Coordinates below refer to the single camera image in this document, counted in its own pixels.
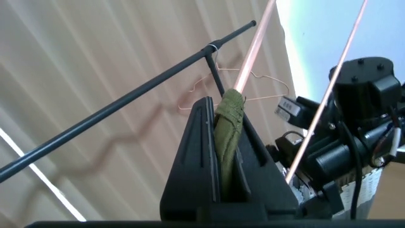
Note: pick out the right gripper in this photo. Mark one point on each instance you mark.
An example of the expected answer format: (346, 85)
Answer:
(335, 158)

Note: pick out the black clothes rack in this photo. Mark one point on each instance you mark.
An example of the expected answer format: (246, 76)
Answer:
(110, 107)

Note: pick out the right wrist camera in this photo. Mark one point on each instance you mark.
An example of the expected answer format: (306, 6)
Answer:
(308, 109)

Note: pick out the beige curtain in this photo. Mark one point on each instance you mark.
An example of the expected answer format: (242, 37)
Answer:
(95, 47)

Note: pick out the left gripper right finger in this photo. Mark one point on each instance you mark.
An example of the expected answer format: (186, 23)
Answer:
(272, 190)

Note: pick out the green printed shirt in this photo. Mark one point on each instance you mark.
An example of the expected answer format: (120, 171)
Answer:
(228, 142)

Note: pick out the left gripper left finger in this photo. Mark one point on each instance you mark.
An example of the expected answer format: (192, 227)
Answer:
(183, 196)

